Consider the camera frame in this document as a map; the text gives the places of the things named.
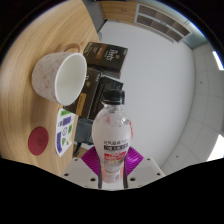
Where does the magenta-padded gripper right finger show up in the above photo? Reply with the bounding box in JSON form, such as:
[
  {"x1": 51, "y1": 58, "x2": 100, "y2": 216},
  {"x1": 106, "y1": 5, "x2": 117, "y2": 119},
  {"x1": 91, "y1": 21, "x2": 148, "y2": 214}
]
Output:
[{"x1": 123, "y1": 146, "x2": 166, "y2": 190}]

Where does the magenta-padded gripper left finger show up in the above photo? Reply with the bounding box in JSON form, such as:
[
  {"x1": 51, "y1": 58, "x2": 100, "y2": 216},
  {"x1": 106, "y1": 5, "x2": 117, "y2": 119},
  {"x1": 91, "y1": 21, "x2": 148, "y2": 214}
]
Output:
[{"x1": 60, "y1": 147, "x2": 103, "y2": 190}]

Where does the clear bottle with black cap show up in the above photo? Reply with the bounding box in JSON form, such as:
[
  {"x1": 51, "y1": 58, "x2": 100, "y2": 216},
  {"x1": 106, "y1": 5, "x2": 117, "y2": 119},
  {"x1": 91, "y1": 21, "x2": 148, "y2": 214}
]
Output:
[{"x1": 91, "y1": 89, "x2": 134, "y2": 184}]

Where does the white printed leaflet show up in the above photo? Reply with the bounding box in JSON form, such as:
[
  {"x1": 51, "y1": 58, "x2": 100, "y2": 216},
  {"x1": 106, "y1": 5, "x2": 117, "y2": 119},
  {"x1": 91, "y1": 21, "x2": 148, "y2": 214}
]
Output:
[{"x1": 54, "y1": 107, "x2": 77, "y2": 158}]

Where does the flat round red coaster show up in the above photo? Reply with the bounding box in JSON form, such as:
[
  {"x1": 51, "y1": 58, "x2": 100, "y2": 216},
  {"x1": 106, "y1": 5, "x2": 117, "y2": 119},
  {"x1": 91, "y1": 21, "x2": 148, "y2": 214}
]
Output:
[{"x1": 27, "y1": 126, "x2": 50, "y2": 157}]

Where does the black box with yellow label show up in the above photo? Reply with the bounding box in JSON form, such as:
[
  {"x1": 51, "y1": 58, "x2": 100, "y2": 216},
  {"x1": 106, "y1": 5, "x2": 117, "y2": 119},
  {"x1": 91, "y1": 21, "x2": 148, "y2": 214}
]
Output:
[{"x1": 63, "y1": 67, "x2": 102, "y2": 120}]

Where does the rectangular ceiling light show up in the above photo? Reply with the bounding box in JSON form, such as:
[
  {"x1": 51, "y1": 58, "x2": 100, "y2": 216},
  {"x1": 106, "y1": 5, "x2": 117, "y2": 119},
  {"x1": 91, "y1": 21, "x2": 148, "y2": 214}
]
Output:
[
  {"x1": 212, "y1": 49, "x2": 224, "y2": 72},
  {"x1": 205, "y1": 133, "x2": 224, "y2": 163}
]

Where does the black box with grey panel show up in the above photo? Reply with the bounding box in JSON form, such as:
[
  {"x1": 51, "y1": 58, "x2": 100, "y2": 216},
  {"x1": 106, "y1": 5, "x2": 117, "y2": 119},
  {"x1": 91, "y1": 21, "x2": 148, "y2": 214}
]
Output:
[{"x1": 88, "y1": 74, "x2": 124, "y2": 121}]

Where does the white speckled mug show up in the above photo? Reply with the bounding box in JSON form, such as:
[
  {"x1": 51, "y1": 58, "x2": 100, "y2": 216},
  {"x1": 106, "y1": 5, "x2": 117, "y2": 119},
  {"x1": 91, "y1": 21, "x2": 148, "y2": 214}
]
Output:
[{"x1": 31, "y1": 43, "x2": 88, "y2": 107}]

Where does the dark brown upright box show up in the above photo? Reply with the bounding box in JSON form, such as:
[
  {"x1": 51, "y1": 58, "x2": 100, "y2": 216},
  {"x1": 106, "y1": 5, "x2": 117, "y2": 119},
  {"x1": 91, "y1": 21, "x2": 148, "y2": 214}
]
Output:
[{"x1": 81, "y1": 41, "x2": 129, "y2": 80}]

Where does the wooden cabinet with glass doors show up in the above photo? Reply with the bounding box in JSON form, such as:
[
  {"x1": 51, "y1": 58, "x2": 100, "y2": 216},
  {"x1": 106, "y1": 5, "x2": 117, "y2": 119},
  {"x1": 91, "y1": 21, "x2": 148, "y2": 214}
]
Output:
[{"x1": 98, "y1": 0, "x2": 193, "y2": 44}]

